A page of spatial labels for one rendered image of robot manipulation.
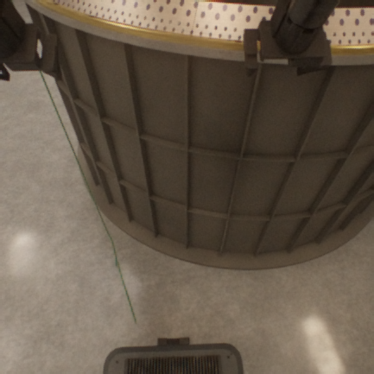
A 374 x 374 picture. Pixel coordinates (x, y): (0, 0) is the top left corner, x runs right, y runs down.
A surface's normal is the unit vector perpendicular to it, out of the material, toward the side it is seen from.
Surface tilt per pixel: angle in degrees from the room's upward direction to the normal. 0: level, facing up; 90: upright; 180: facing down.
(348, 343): 0
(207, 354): 0
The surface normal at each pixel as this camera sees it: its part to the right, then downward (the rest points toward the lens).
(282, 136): -0.03, 0.77
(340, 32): 0.02, 0.07
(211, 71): -0.25, 0.75
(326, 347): 0.00, -0.63
